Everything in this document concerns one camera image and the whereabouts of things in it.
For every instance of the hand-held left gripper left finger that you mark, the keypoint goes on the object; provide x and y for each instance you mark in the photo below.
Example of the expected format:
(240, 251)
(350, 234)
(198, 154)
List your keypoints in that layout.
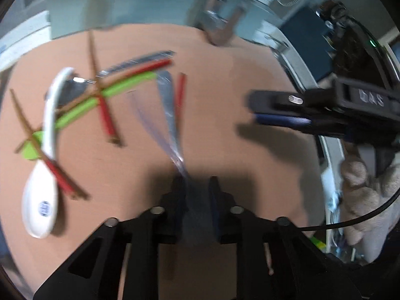
(181, 195)

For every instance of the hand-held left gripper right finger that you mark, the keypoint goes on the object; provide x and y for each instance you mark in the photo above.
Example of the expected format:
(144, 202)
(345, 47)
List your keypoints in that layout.
(214, 201)

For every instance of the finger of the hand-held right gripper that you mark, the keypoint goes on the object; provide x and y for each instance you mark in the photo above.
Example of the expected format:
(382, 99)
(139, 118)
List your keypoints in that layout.
(275, 100)
(281, 120)

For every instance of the clear plastic spoon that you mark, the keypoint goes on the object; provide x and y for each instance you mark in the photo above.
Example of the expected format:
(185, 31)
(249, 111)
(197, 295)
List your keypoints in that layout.
(168, 106)

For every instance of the red-tipped wooden chopstick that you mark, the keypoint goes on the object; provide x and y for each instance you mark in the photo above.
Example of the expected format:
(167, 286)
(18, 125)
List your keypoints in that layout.
(106, 115)
(150, 66)
(180, 90)
(62, 176)

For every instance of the green plastic spoon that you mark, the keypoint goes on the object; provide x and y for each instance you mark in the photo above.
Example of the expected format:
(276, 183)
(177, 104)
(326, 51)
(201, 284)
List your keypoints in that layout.
(125, 84)

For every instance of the white ceramic spoon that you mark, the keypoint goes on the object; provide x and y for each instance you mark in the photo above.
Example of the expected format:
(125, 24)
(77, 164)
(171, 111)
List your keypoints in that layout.
(40, 206)

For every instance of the metal spoon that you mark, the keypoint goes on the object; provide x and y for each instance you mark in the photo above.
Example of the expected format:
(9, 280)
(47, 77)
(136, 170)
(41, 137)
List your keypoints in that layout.
(137, 60)

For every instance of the person's right hand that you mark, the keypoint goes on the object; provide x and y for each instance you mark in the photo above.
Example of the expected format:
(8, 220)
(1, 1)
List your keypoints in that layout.
(359, 193)

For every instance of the chrome faucet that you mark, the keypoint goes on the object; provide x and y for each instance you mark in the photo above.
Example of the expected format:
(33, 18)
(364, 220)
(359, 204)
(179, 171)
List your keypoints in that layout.
(218, 18)

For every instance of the stainless steel sink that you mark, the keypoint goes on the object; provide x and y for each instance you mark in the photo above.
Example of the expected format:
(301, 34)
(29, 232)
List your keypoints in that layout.
(150, 6)

